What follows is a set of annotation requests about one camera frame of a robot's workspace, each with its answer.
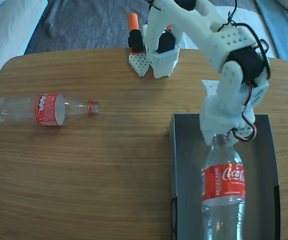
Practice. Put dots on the light sofa cushion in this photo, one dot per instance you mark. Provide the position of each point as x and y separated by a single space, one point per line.
6 30

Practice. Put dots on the dark grey rug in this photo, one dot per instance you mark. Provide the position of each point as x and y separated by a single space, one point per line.
64 17

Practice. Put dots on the blue cloth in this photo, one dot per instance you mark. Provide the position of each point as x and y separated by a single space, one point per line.
283 32

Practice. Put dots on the clear bottle Coca-Cola logo label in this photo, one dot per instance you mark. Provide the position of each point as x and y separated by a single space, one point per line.
223 185

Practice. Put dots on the flat white camera plate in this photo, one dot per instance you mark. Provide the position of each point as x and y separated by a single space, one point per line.
211 86

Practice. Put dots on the grey cardboard box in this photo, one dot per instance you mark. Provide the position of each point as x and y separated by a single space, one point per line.
183 162

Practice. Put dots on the clear bottle red nutrition label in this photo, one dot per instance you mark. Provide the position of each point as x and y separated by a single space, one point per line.
47 110

